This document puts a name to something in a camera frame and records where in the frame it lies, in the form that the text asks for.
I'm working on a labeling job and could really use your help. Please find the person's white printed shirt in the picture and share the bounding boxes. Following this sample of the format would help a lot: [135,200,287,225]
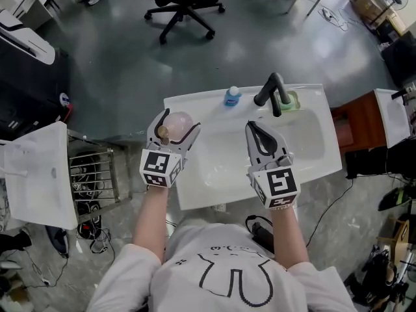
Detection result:
[85,222,359,312]

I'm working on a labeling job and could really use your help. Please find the dark shoe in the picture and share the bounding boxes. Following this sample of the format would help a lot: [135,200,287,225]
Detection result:
[44,225,70,259]

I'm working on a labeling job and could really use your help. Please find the green sponge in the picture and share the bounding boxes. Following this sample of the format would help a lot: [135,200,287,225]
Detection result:
[275,90,302,113]

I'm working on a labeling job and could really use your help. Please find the white sink basin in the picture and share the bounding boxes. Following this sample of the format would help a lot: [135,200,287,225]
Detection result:
[373,88,411,150]
[2,120,79,231]

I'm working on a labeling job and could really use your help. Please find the black faucet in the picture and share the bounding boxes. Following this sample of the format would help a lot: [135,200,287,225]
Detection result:
[253,71,293,118]

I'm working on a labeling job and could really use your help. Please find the orange wooden cabinet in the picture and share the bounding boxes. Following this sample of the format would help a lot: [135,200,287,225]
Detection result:
[330,90,390,153]

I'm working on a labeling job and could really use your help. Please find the black cabinet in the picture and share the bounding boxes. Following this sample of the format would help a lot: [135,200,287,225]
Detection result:
[0,36,71,133]

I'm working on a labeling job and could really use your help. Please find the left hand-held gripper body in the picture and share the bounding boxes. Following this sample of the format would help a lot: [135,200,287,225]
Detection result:
[139,138,190,190]

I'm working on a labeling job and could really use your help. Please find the blue liquid bottle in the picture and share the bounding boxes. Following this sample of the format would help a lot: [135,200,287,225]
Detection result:
[223,85,243,107]

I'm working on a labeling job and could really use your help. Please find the white sink counter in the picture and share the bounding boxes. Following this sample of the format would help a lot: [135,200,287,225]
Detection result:
[163,83,343,211]

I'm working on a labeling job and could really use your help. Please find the black power adapter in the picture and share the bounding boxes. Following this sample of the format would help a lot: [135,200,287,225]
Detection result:
[244,214,276,254]

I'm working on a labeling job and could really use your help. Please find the white printer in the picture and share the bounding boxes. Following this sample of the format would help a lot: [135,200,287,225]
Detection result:
[0,9,57,66]

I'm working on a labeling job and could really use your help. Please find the metal wire rack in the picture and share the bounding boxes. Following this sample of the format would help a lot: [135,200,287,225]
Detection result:
[67,129,133,224]

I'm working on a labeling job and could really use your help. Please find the person's left forearm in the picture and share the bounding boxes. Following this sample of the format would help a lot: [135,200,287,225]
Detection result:
[132,183,170,263]

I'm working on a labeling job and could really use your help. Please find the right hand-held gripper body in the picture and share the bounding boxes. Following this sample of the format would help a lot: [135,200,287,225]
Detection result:
[246,152,302,211]

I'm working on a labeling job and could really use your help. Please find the person's right forearm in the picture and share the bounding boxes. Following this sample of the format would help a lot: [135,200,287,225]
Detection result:
[268,205,310,270]

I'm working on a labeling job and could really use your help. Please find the cardboard box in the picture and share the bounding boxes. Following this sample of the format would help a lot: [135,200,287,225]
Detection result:
[350,0,391,23]

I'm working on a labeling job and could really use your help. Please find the pink bottle with gold cap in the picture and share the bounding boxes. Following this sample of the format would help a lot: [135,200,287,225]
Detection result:
[157,111,195,146]

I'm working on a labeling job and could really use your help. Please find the black floor cable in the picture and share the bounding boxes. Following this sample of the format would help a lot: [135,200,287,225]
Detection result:
[304,178,355,247]

